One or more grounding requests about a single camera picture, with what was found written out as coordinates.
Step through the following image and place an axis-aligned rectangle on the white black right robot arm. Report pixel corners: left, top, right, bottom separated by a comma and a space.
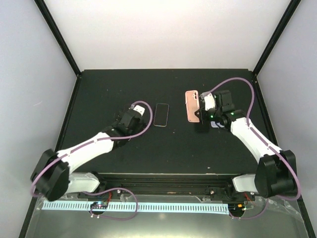
188, 90, 298, 200

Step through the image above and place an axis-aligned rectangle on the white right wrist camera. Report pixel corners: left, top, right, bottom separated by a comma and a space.
200, 91, 216, 111

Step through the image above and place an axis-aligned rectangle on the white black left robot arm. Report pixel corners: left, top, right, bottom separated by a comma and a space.
30, 105, 147, 201

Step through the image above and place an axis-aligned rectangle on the phone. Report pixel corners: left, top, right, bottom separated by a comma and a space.
185, 90, 200, 123
195, 122, 210, 133

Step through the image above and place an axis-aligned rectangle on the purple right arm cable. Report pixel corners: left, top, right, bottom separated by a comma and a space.
208, 77, 302, 221

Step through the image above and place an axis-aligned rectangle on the light blue slotted cable duct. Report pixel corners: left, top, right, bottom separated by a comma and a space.
42, 200, 229, 215

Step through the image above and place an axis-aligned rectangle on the silver black smartphone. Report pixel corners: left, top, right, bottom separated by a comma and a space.
153, 103, 169, 127

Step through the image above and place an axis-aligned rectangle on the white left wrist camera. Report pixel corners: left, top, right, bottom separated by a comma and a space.
130, 105, 145, 116

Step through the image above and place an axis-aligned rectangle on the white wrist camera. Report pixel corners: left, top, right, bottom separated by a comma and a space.
130, 105, 145, 116
200, 91, 216, 111

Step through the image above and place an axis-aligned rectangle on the lavender phone case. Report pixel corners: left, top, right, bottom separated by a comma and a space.
211, 121, 225, 128

